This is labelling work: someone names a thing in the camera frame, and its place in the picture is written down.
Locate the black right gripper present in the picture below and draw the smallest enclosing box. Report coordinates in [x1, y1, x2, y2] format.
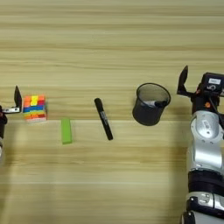
[176, 65, 221, 116]

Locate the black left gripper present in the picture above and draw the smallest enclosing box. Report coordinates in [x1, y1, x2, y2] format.
[0, 85, 23, 140]

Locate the multicoloured puzzle cube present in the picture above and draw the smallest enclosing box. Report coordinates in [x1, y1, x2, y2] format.
[22, 94, 48, 123]

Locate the white marker with black cap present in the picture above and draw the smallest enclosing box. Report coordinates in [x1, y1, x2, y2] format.
[141, 100, 170, 109]

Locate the black mesh pen cup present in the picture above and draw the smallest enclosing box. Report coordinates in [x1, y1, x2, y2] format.
[131, 82, 172, 127]

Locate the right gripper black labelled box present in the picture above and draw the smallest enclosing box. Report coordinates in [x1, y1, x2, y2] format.
[200, 72, 224, 95]

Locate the green rectangular block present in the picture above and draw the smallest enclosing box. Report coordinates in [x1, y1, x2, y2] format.
[60, 117, 74, 145]

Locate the black marker pen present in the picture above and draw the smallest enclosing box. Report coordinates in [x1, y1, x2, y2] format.
[93, 97, 115, 142]

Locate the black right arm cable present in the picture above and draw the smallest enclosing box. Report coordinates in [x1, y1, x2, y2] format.
[209, 95, 224, 130]

